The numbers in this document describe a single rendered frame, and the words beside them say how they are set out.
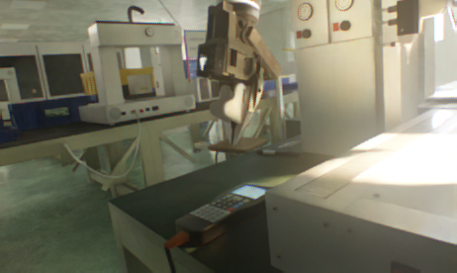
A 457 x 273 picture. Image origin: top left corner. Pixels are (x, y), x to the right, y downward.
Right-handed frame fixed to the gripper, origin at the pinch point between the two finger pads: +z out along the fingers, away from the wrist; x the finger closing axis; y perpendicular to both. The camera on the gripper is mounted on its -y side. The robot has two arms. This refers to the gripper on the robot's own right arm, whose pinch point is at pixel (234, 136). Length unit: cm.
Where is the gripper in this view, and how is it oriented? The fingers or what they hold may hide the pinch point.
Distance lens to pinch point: 51.2
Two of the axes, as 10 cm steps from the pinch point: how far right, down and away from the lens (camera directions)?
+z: -0.8, 10.0, -0.1
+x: 7.2, 0.4, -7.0
